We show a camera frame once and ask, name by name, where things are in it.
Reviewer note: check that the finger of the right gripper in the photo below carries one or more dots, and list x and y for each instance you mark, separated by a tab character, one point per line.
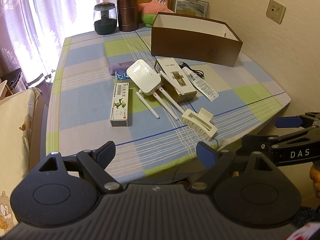
288	122
260	142

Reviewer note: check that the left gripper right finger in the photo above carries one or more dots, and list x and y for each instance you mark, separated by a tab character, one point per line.
217	164

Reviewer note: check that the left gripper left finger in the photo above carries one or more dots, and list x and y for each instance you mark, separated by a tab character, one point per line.
93	164

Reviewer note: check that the cream hair claw clip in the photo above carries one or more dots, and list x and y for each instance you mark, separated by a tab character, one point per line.
200	122

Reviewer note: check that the green white medicine box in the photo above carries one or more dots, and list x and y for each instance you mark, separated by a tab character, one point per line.
119	106

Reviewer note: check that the white cream tube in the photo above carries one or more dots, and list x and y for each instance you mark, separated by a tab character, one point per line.
201	85

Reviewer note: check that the gold white carton box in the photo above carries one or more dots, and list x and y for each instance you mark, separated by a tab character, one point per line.
173	71

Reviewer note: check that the blue dental floss box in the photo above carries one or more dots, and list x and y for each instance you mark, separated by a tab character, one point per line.
121	76

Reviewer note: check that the purple lotion tube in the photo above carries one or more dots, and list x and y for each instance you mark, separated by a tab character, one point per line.
119	66

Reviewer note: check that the white wifi repeater with antennas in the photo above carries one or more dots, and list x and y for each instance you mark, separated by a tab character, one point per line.
149	81

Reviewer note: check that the person's right hand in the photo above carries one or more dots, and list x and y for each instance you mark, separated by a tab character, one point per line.
315	177

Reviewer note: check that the cartoon print cushion chair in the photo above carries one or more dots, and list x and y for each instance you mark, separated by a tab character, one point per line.
16	128

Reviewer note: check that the brown cardboard storage box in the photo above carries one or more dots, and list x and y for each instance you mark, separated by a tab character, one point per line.
194	38

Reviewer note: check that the dark green glass humidifier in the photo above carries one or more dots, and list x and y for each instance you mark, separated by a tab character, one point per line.
105	18

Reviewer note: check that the framed sand picture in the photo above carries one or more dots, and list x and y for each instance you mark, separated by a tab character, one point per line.
191	7

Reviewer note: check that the sheer purple curtain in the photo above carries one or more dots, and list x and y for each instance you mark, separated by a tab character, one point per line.
33	33

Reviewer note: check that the brown metal canister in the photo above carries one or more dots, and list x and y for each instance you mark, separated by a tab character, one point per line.
127	15

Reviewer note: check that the pink starfish plush toy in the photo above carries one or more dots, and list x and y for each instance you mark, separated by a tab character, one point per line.
148	11

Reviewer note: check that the beige network wall plate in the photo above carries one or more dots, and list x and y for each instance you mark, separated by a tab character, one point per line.
275	11

